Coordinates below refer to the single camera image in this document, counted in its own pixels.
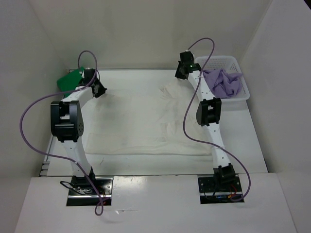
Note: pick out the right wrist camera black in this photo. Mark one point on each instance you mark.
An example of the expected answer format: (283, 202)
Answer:
(186, 57)

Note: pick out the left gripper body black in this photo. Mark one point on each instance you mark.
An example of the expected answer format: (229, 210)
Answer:
(99, 91)

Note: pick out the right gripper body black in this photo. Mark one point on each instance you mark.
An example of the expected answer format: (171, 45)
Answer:
(182, 65)

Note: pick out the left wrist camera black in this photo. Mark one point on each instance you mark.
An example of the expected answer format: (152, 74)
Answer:
(90, 77)

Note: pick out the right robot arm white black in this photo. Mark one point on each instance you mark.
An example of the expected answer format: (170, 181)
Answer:
(208, 116)

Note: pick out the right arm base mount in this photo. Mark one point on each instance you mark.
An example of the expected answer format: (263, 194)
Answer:
(212, 193)

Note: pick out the green t shirt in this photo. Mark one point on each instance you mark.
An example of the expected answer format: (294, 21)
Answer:
(70, 80)

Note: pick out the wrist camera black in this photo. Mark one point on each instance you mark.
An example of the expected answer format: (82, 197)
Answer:
(186, 57)
(90, 77)

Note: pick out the purple t shirt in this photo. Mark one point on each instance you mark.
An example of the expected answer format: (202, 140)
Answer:
(222, 84)

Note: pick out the white t shirt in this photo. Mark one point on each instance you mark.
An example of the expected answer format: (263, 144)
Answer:
(147, 124)

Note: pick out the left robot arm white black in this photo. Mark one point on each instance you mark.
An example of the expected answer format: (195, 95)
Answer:
(68, 127)

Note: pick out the white plastic basket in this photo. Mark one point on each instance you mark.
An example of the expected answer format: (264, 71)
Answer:
(230, 65)

